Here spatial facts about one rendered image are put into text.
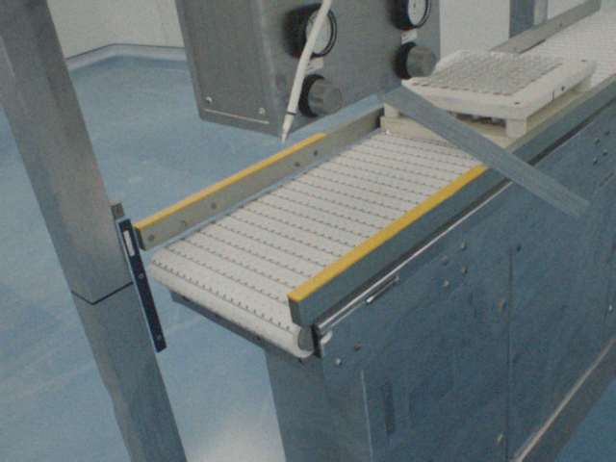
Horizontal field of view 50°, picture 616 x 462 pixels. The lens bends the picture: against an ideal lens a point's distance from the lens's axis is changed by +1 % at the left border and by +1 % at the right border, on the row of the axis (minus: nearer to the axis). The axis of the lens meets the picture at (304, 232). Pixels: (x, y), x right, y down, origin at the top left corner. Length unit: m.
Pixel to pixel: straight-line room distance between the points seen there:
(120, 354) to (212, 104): 0.42
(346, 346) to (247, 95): 0.31
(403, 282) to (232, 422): 1.17
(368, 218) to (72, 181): 0.35
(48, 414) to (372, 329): 1.49
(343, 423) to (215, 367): 1.15
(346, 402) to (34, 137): 0.50
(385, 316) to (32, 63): 0.46
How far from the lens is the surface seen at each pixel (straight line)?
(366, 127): 1.07
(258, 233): 0.82
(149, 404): 0.95
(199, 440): 1.84
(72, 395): 2.13
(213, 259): 0.78
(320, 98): 0.50
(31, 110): 0.74
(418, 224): 0.74
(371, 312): 0.72
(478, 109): 0.98
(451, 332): 1.01
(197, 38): 0.55
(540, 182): 0.78
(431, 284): 0.81
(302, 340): 0.66
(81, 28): 6.51
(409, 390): 0.96
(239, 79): 0.52
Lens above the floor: 1.27
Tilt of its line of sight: 29 degrees down
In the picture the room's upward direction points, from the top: 8 degrees counter-clockwise
